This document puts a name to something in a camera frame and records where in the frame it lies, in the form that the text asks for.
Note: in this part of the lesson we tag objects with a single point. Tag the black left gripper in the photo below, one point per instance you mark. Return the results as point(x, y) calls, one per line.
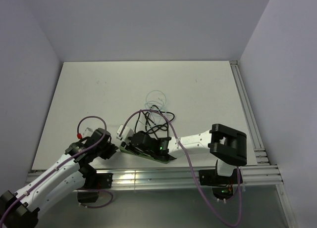
point(110, 150)

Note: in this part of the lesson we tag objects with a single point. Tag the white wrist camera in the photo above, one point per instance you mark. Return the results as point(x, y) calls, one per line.
point(87, 132)
point(124, 133)

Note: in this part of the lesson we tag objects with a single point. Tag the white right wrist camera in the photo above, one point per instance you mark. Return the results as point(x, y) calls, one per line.
point(124, 133)

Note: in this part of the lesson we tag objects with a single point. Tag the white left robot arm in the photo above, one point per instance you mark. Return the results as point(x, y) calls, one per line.
point(72, 171)

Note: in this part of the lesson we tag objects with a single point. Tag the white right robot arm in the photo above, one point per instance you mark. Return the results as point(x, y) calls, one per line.
point(228, 145)

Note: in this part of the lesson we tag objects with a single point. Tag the green power strip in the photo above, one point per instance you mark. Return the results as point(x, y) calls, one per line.
point(124, 148)

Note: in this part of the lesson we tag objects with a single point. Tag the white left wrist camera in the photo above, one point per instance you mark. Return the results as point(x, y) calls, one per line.
point(87, 132)

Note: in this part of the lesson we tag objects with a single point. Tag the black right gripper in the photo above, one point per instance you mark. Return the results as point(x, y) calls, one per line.
point(130, 144)

